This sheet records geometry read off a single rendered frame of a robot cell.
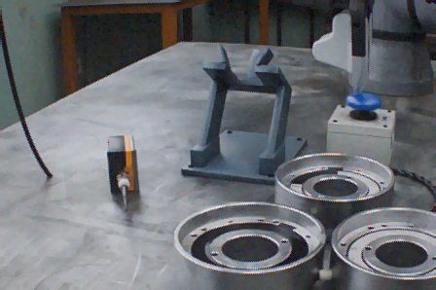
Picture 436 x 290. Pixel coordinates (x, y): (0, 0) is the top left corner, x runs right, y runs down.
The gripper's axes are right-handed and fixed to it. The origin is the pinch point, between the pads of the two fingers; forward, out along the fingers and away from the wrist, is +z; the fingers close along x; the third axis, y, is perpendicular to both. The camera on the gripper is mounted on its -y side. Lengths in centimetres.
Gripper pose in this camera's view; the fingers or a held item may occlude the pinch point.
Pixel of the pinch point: (363, 84)
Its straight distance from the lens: 66.1
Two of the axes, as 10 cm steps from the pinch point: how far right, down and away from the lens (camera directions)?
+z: 0.2, 9.4, 3.4
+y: -9.4, -1.0, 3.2
